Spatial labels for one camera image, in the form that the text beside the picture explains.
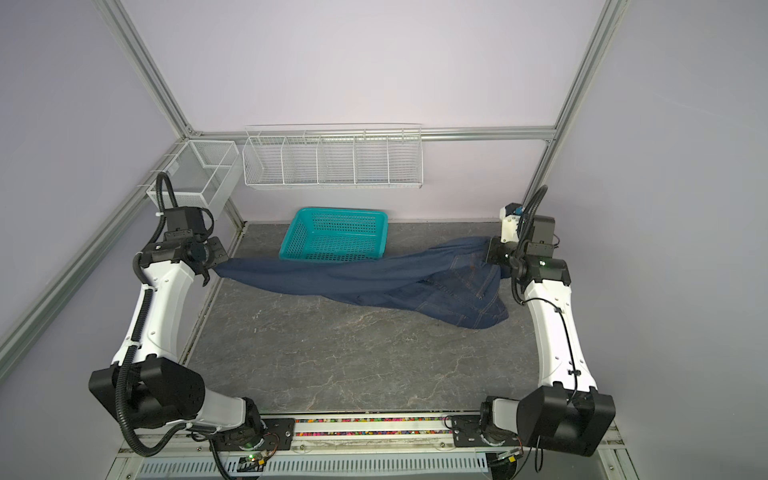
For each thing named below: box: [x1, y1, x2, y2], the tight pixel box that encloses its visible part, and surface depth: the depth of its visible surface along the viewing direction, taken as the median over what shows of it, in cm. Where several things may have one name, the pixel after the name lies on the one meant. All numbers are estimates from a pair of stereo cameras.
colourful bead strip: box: [295, 417, 453, 437], surface depth 79 cm
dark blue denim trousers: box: [214, 237, 513, 329], surface depth 83 cm
